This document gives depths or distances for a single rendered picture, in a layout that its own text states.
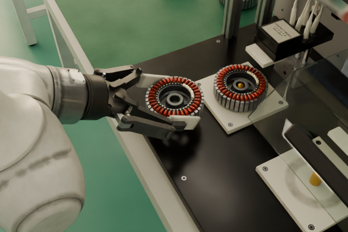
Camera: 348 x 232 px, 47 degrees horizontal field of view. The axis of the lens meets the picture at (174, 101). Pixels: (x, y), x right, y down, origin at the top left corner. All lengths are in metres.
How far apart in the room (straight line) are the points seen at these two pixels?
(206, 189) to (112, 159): 1.01
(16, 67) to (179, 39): 0.55
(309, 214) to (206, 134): 0.24
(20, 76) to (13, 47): 1.76
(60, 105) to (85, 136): 1.20
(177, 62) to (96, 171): 0.86
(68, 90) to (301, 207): 0.43
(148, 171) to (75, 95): 0.24
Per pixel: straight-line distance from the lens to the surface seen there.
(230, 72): 0.86
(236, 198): 0.74
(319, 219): 0.74
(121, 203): 1.61
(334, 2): 0.72
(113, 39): 1.05
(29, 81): 0.57
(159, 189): 0.76
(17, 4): 2.15
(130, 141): 0.83
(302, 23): 0.88
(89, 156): 1.74
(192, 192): 0.74
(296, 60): 0.91
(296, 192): 0.75
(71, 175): 0.45
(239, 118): 0.83
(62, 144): 0.46
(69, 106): 0.62
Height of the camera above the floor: 1.41
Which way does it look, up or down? 48 degrees down
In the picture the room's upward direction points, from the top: straight up
